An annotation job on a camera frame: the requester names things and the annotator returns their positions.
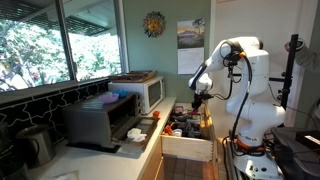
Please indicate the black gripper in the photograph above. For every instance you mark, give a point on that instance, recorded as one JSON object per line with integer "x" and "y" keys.
{"x": 197, "y": 100}

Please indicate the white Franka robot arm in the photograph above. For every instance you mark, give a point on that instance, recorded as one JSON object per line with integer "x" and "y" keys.
{"x": 260, "y": 113}

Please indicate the grey sleeved forearm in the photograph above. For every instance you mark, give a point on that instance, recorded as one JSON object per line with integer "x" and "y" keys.
{"x": 308, "y": 58}

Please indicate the open wooden drawer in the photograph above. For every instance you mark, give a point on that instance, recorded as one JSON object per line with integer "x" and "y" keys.
{"x": 186, "y": 146}

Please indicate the dark countertop appliance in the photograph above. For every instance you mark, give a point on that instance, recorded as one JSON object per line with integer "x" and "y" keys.
{"x": 10, "y": 166}

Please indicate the white tape roll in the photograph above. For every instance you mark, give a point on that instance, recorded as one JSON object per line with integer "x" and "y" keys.
{"x": 177, "y": 132}

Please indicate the white microwave oven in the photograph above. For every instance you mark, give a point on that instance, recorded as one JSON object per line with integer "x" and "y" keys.
{"x": 133, "y": 89}

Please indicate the flat wooden tray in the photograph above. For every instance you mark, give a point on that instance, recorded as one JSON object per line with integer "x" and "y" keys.
{"x": 133, "y": 76}

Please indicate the crumpled white paper towel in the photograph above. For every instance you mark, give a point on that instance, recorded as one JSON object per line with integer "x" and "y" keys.
{"x": 136, "y": 134}

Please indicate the blue bowl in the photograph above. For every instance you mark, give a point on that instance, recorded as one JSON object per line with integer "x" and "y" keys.
{"x": 121, "y": 92}

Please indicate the pink bowl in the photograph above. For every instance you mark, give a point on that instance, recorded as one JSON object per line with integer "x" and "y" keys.
{"x": 109, "y": 98}

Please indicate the black stand pole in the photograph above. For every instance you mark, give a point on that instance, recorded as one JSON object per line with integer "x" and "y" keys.
{"x": 288, "y": 73}

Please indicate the black toaster oven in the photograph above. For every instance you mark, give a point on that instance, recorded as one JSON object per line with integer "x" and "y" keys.
{"x": 90, "y": 123}

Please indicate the black equipment case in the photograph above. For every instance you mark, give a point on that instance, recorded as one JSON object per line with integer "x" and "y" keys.
{"x": 293, "y": 156}

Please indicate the black baking tray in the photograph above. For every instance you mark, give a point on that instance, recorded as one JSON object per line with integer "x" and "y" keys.
{"x": 93, "y": 148}

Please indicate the large kitchen window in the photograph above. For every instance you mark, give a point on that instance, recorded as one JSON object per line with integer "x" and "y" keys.
{"x": 33, "y": 50}

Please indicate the wall calendar with landscape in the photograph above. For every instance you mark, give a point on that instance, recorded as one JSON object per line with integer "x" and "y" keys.
{"x": 190, "y": 60}

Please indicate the colourful sun wall decoration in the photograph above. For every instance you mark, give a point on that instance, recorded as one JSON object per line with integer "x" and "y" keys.
{"x": 154, "y": 24}

